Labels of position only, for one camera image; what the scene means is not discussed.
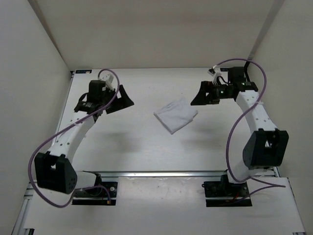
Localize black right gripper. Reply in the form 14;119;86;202
190;81;233;106

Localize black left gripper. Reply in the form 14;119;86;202
100;85;134;114

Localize white fabric skirt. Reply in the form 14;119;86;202
154;96;198;135

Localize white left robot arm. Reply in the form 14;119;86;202
34;80;134;196

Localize blue left corner label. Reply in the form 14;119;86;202
75;70;92;74

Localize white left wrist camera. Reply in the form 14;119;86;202
98;74;114;90

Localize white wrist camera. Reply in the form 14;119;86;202
98;74;114;90
208;68;222;84

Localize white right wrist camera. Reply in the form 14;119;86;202
208;68;222;84

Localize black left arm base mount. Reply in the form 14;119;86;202
72;173;118;206

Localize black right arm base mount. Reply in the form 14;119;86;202
201;175;252;208

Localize aluminium left front frame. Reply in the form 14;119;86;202
11;183;35;235

